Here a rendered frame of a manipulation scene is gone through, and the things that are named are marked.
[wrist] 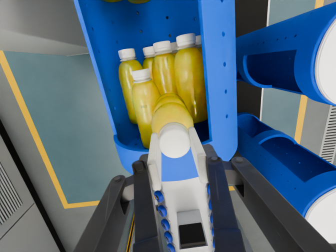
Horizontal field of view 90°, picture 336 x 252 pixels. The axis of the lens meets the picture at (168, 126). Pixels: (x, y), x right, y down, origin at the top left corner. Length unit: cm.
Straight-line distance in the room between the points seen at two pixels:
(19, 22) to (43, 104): 110
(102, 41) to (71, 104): 131
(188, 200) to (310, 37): 67
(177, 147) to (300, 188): 69
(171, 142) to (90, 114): 150
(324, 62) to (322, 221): 56
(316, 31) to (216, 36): 38
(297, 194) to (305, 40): 55
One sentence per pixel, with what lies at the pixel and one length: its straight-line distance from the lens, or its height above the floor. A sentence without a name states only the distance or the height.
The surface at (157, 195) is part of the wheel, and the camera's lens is 68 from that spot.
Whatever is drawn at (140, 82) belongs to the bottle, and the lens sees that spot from 37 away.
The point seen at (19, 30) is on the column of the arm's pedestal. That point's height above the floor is 82.
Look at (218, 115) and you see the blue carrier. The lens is 29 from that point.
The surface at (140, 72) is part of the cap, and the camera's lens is 37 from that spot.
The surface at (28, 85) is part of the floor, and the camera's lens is 188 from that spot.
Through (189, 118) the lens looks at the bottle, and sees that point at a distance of 24.
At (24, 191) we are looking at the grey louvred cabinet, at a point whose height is 14.
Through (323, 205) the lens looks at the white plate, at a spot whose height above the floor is 104.
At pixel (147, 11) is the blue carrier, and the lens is 53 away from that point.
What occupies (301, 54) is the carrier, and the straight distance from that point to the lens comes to 62.
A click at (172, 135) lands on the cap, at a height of 129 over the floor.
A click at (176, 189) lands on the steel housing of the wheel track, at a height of 93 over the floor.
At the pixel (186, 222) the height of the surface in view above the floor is 98.
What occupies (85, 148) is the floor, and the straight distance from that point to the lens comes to 184.
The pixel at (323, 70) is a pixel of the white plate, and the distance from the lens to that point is 59.
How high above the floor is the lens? 148
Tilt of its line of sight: 70 degrees down
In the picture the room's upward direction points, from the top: 177 degrees clockwise
